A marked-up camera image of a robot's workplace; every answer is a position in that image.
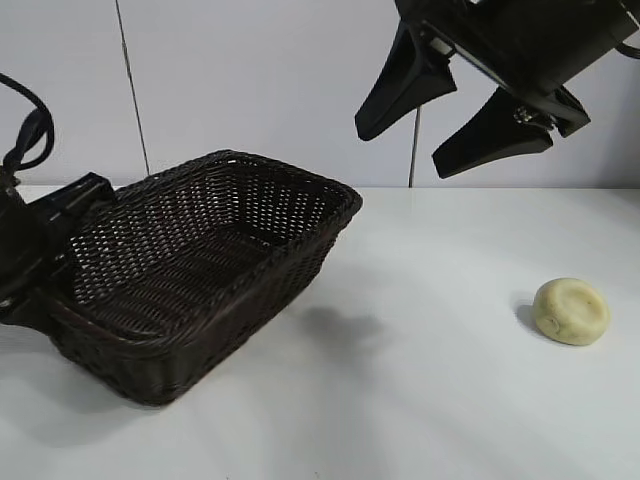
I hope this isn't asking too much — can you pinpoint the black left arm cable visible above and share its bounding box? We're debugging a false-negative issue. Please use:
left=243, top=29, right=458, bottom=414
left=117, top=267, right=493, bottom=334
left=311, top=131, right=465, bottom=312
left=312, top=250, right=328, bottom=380
left=0, top=73, right=56, bottom=175

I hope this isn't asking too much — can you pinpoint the pale yellow egg yolk pastry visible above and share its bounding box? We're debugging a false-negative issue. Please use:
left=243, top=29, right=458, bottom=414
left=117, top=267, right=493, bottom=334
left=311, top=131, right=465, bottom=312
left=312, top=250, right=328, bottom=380
left=532, top=277, right=612, bottom=347

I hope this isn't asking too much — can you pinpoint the dark brown wicker basket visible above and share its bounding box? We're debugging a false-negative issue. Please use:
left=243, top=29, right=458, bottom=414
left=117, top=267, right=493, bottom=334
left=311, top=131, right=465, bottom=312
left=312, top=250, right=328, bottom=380
left=47, top=148, right=365, bottom=407

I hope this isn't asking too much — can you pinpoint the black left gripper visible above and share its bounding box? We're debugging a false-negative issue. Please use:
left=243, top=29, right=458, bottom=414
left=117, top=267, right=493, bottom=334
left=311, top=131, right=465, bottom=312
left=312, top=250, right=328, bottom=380
left=0, top=169, right=117, bottom=342

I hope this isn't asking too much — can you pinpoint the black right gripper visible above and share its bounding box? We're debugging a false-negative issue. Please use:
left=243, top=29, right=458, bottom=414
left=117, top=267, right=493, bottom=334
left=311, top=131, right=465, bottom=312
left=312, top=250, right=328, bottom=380
left=353, top=0, right=630, bottom=179

